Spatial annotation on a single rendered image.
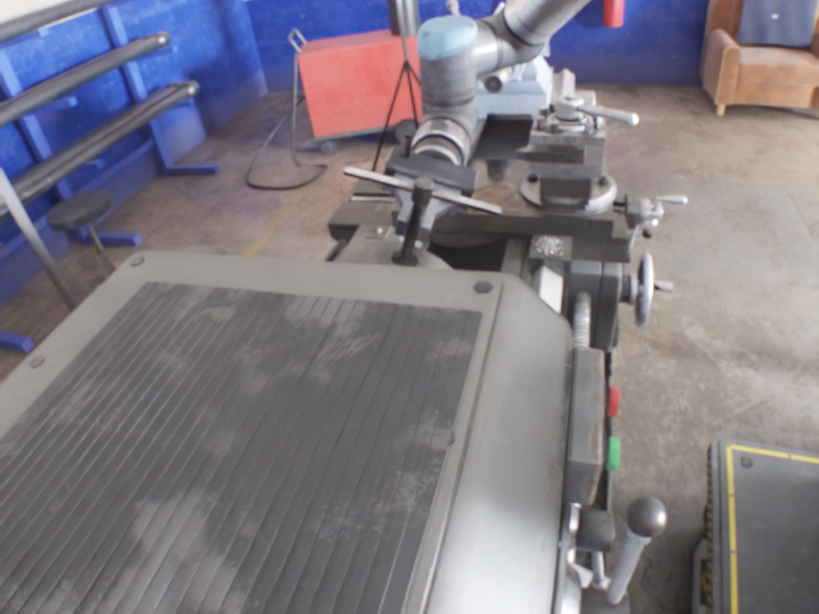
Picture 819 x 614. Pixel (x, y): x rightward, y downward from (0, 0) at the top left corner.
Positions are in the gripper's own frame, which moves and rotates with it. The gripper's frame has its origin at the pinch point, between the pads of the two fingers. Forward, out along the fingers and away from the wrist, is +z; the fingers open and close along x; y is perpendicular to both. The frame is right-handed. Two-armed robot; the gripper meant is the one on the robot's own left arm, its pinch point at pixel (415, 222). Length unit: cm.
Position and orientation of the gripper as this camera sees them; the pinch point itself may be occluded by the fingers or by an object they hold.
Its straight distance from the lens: 70.7
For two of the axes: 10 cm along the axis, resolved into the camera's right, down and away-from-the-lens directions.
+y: 1.9, -6.9, -7.0
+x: 9.6, 2.8, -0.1
